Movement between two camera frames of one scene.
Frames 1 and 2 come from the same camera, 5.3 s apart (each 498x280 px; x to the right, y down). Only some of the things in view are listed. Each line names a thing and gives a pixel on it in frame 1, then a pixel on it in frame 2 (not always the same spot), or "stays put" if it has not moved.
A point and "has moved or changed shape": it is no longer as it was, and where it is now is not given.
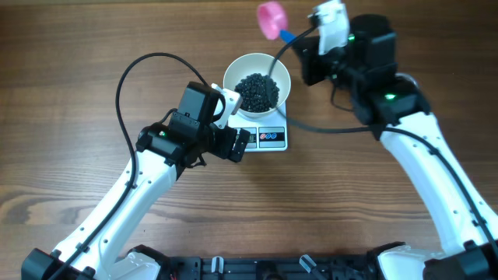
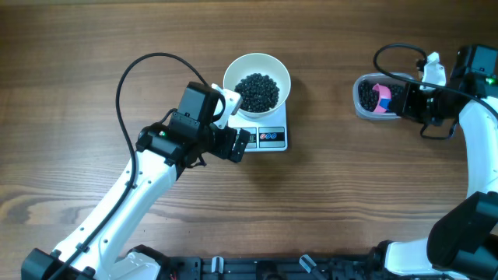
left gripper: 229,136 stays put
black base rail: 271,267 stays put
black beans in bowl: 258,92 stays put
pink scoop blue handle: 273,21 has moved or changed shape
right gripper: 313,74 → 408,110
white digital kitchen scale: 266,134 stays put
